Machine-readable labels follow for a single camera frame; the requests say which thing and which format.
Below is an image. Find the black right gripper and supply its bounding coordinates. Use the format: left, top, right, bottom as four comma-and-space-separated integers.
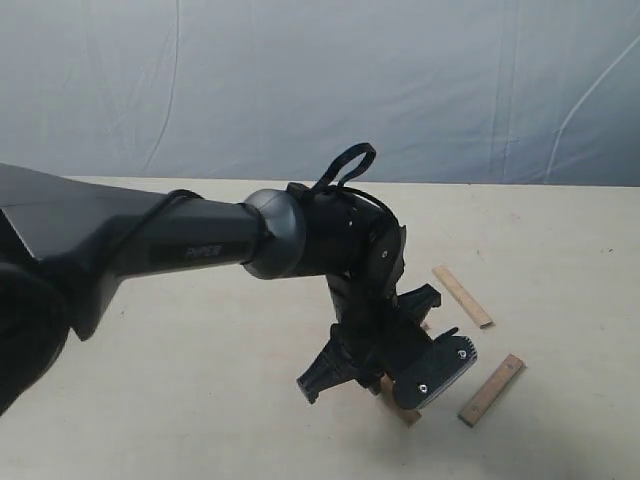
297, 279, 478, 410

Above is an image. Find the brown wooden stick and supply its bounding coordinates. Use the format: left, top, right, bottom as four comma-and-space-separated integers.
457, 354, 526, 428

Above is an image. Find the long wooden plank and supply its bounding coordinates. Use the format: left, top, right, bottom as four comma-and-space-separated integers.
432, 265, 494, 329

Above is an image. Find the blue-grey backdrop cloth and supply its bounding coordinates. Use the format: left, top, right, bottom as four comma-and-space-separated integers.
1, 1, 639, 186

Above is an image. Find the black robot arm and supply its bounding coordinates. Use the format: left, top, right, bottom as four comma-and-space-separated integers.
1, 165, 477, 410

